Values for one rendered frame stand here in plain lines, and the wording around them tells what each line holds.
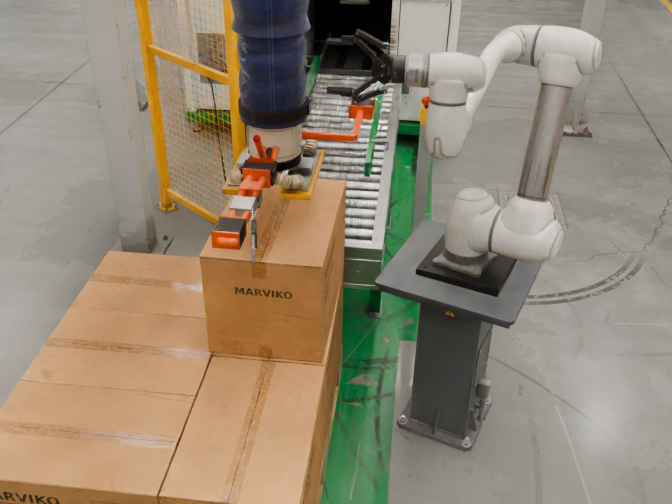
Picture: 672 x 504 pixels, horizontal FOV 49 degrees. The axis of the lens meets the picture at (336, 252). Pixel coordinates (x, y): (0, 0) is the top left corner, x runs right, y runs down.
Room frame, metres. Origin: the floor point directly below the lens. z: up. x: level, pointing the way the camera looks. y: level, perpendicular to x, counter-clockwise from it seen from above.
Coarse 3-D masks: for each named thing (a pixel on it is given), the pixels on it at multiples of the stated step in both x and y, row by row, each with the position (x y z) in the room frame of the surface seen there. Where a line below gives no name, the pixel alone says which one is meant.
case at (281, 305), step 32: (320, 192) 2.42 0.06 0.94; (288, 224) 2.18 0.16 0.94; (320, 224) 2.19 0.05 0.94; (224, 256) 1.98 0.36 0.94; (256, 256) 1.98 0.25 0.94; (288, 256) 1.98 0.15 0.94; (320, 256) 1.99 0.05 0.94; (224, 288) 1.97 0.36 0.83; (256, 288) 1.95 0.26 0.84; (288, 288) 1.94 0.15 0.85; (320, 288) 1.93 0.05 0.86; (224, 320) 1.97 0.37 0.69; (256, 320) 1.95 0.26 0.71; (288, 320) 1.94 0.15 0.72; (320, 320) 1.93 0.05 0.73; (224, 352) 1.97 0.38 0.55; (256, 352) 1.95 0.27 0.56; (288, 352) 1.94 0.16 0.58; (320, 352) 1.93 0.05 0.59
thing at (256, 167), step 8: (248, 160) 2.04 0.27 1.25; (256, 160) 2.04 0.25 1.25; (264, 160) 2.04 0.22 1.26; (272, 160) 2.03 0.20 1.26; (248, 168) 1.97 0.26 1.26; (256, 168) 2.00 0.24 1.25; (264, 168) 2.00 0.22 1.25; (272, 168) 1.98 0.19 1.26; (256, 176) 1.96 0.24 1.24; (264, 176) 1.96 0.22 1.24; (272, 176) 2.00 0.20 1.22; (272, 184) 1.96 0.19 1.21
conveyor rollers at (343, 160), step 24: (312, 96) 4.44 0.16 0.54; (336, 96) 4.43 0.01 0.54; (384, 96) 4.48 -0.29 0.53; (312, 120) 4.08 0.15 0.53; (336, 120) 4.06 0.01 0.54; (384, 120) 4.05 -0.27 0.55; (336, 144) 3.71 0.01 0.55; (360, 144) 3.71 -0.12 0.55; (384, 144) 3.76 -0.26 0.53; (336, 168) 3.43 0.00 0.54; (360, 168) 3.42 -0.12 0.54; (360, 192) 3.16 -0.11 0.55; (360, 216) 2.96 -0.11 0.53; (360, 240) 2.72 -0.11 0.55
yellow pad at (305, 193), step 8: (304, 152) 2.32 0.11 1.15; (320, 152) 2.38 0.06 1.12; (320, 160) 2.32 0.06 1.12; (312, 168) 2.25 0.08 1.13; (304, 176) 2.17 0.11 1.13; (312, 176) 2.20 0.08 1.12; (304, 184) 2.13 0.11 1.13; (312, 184) 2.14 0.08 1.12; (288, 192) 2.08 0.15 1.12; (296, 192) 2.08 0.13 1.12; (304, 192) 2.09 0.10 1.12; (312, 192) 2.10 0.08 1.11
